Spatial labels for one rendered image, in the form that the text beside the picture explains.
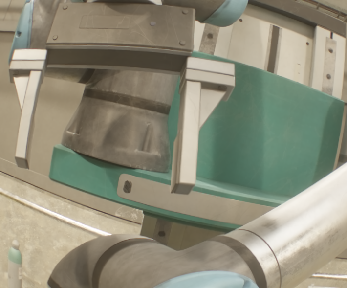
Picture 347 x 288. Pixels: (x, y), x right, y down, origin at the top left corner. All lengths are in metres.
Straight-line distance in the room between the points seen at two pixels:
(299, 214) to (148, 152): 0.42
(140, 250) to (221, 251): 0.08
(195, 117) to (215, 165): 0.64
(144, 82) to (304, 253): 0.47
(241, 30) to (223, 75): 0.72
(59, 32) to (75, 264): 0.27
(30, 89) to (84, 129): 0.49
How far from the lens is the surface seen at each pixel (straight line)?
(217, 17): 0.73
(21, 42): 0.93
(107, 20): 0.50
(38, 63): 0.49
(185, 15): 0.51
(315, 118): 1.13
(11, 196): 2.34
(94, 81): 0.99
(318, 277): 2.22
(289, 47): 1.22
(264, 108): 1.12
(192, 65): 0.50
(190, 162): 0.47
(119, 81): 0.97
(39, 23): 0.93
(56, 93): 7.17
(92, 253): 0.62
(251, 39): 1.21
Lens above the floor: 1.45
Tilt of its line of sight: 2 degrees down
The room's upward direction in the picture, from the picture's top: 14 degrees clockwise
